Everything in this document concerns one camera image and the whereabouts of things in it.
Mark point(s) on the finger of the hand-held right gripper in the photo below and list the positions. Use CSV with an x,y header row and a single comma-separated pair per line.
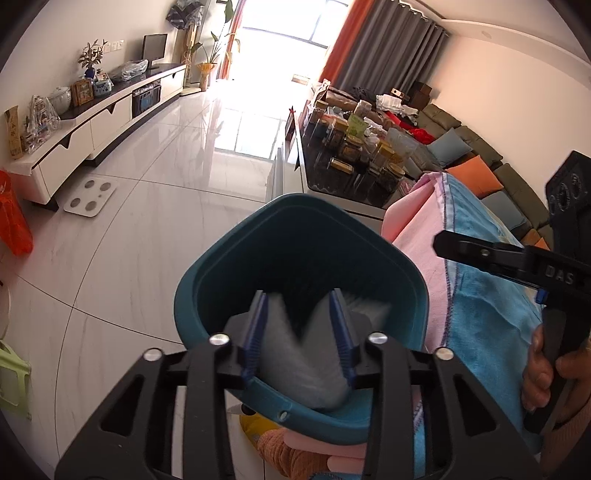
x,y
475,251

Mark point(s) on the green brown sofa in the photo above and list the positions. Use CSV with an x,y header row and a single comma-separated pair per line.
x,y
517,180

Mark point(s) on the green plastic stool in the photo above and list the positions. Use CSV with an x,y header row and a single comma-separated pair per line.
x,y
11,364

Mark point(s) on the black cabinet appliance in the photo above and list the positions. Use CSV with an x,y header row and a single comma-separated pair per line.
x,y
145,99

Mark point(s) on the orange printed blanket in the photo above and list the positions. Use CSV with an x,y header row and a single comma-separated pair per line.
x,y
286,452

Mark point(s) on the white bathroom scale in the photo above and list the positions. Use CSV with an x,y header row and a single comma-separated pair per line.
x,y
91,196

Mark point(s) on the blue floral blanket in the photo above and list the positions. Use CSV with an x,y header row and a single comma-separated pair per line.
x,y
485,295

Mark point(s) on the blue white ceramic bowl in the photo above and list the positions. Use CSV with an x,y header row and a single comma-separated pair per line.
x,y
103,86

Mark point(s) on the large window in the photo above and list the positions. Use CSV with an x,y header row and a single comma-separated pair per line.
x,y
286,27

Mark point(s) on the teal plastic bin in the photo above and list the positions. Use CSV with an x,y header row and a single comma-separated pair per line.
x,y
300,240

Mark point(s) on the group of glass jars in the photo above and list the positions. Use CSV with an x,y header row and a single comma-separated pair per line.
x,y
360,143

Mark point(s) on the small potted plant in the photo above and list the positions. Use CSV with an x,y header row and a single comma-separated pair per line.
x,y
91,57

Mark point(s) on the pink blanket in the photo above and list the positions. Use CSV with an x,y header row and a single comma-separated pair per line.
x,y
415,221

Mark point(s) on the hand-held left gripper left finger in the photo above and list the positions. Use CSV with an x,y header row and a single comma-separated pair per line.
x,y
258,332

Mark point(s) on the dark bag on air conditioner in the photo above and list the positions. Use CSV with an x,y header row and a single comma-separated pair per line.
x,y
184,14

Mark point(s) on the wrapped ship model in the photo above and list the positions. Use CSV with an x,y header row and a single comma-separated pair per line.
x,y
40,122

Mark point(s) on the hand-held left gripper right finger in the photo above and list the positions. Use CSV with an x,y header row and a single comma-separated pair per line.
x,y
341,332

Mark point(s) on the person's right hand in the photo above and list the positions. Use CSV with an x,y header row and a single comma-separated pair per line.
x,y
533,369

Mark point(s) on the red cloth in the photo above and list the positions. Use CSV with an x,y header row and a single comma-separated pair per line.
x,y
415,134

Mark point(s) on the tall leafy plant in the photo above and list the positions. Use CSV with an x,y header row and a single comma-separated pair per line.
x,y
207,74

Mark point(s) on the orange pillow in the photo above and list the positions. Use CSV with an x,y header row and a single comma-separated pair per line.
x,y
475,177
534,240

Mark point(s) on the wooden picture frame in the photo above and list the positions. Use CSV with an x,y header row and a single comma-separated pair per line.
x,y
82,92

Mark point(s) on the white clothes pile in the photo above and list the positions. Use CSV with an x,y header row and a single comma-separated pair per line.
x,y
395,104

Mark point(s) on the white ceramic jar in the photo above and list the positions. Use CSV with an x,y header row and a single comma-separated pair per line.
x,y
60,99

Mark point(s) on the black monitor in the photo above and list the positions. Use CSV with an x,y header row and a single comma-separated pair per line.
x,y
154,48

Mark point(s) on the blue pillow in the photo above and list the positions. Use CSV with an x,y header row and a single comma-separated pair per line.
x,y
450,147
505,210

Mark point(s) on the orange curtain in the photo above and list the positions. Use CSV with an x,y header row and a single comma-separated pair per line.
x,y
341,41

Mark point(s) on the white TV cabinet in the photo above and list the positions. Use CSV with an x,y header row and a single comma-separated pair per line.
x,y
101,120

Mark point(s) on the wooden sign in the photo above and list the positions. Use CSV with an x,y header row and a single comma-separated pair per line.
x,y
14,134

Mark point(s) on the white standing air conditioner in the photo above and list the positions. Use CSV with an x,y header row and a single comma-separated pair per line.
x,y
189,55

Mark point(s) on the orange plastic bag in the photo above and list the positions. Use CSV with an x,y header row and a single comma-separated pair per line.
x,y
14,217

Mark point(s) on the grey curtain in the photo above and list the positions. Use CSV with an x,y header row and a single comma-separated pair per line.
x,y
392,50

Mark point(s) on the clear plastic bag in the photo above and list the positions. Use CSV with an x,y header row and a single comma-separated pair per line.
x,y
129,70

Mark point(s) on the grey cloth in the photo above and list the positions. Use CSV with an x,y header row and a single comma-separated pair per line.
x,y
304,369

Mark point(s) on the black coffee table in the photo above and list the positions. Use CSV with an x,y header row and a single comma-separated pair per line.
x,y
323,182

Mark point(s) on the brown box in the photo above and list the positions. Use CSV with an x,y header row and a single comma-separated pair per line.
x,y
421,94

